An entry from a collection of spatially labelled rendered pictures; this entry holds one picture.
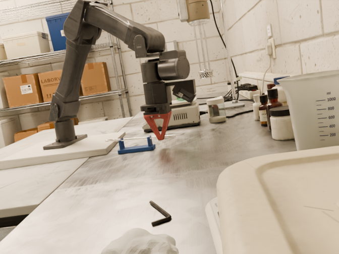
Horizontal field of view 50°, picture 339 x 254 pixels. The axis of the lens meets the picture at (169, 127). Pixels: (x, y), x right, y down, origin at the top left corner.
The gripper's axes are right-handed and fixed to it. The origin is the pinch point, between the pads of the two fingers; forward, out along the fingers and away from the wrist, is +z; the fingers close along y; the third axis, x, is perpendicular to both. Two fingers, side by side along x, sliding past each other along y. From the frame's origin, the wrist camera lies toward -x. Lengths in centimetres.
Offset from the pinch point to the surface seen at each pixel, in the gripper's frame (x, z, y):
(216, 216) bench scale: -18, 0, -52
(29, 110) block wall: 193, 7, 248
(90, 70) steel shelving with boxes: 110, -25, 223
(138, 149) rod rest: 6.0, 2.6, -1.7
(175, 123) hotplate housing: 0.9, 1.0, 28.1
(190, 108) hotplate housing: -4.8, -3.5, 28.5
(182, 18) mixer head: -1, -38, 66
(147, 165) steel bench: -0.1, 3.1, -16.9
